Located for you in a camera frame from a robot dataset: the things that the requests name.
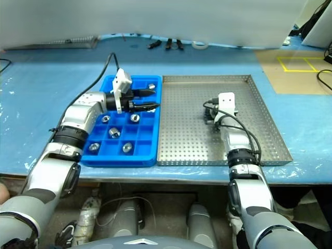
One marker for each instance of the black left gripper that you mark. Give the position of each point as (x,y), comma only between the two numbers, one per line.
(127,103)

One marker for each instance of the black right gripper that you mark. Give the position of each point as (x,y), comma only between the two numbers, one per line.
(209,117)

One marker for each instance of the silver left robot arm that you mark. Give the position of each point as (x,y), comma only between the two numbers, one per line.
(77,114)

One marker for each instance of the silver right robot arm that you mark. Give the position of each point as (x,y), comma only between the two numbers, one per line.
(238,140)

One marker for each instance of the blue compartment tray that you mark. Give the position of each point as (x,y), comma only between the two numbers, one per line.
(145,145)

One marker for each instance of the metal nut in bin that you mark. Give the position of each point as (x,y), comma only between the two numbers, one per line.
(151,85)

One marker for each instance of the perforated metal tray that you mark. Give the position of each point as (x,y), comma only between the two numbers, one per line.
(181,116)

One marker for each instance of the black clip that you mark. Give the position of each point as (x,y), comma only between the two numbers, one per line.
(168,44)
(180,44)
(154,44)

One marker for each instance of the white tape roll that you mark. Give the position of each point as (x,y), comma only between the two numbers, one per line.
(195,46)

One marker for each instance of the brown cardboard sheet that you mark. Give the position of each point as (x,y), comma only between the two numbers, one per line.
(293,83)

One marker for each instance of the small white object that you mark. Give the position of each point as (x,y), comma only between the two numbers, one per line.
(286,41)

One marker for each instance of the grey rounded robot leg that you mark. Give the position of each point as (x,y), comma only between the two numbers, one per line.
(201,225)
(128,220)

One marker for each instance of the black equipment pile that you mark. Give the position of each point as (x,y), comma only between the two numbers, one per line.
(298,29)

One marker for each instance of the white wrapped stand leg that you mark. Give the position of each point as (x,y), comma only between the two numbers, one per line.
(88,215)

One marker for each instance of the black flat device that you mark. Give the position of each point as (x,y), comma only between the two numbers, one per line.
(329,60)

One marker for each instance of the grey robot torso with emblem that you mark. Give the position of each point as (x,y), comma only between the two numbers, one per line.
(140,242)

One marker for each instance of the white leaning board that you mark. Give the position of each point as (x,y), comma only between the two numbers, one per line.
(321,28)

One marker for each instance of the black white sneaker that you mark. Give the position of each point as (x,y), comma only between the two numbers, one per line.
(64,233)

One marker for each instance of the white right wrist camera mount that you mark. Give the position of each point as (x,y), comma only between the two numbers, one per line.
(226,99)

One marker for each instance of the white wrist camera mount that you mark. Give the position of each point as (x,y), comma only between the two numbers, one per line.
(226,99)
(122,80)

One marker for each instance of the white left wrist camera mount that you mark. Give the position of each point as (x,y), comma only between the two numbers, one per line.
(122,80)

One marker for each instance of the grey perforated metal rail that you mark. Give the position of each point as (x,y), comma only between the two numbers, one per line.
(77,41)

